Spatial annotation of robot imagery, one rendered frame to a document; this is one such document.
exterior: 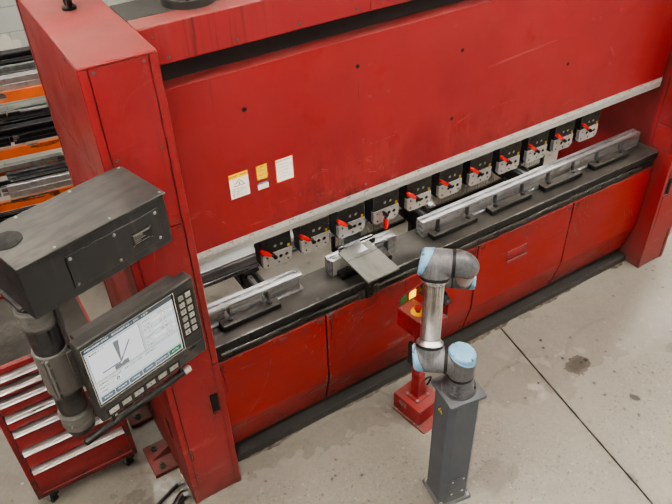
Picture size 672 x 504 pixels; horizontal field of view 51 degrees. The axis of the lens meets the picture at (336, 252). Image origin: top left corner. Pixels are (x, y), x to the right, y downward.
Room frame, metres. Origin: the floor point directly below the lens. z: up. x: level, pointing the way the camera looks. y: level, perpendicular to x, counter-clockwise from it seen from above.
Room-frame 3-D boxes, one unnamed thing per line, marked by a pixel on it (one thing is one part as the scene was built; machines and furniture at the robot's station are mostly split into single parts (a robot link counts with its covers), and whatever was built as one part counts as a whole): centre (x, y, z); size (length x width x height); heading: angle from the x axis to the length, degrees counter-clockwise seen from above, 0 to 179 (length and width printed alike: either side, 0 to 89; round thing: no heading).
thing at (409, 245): (3.02, -0.66, 0.85); 3.00 x 0.21 x 0.04; 121
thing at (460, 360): (1.99, -0.50, 0.94); 0.13 x 0.12 x 0.14; 80
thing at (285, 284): (2.44, 0.39, 0.92); 0.50 x 0.06 x 0.10; 121
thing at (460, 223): (2.98, -0.63, 0.89); 0.30 x 0.05 x 0.03; 121
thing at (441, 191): (3.02, -0.57, 1.18); 0.15 x 0.09 x 0.17; 121
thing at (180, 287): (1.70, 0.69, 1.42); 0.45 x 0.12 x 0.36; 136
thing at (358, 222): (2.71, -0.06, 1.18); 0.15 x 0.09 x 0.17; 121
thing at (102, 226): (1.72, 0.79, 1.53); 0.51 x 0.25 x 0.85; 136
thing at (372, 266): (2.60, -0.15, 1.00); 0.26 x 0.18 x 0.01; 31
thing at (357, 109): (3.06, -0.64, 1.66); 3.00 x 0.08 x 0.80; 121
